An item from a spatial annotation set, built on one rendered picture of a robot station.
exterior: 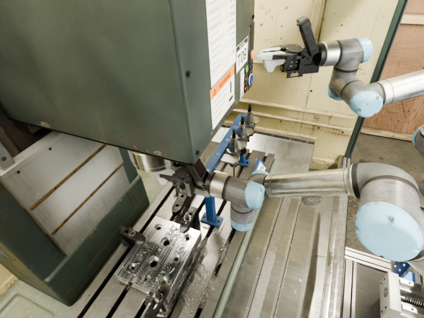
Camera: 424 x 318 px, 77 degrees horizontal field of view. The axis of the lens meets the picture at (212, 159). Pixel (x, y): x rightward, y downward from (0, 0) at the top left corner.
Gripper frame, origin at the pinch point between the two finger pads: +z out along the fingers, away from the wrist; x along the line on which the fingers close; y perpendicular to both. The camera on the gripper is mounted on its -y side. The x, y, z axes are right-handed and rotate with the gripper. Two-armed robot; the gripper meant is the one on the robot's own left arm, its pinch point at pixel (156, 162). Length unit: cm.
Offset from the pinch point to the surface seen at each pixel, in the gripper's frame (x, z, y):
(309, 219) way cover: 51, -54, 67
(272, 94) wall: 101, -16, 23
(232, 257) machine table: 3, -26, 49
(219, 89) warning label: 4.1, -21.1, -27.3
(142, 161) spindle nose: -7.9, -2.0, -7.9
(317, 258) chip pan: 31, -62, 72
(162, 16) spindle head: -13, -19, -47
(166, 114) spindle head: -12.5, -16.3, -28.9
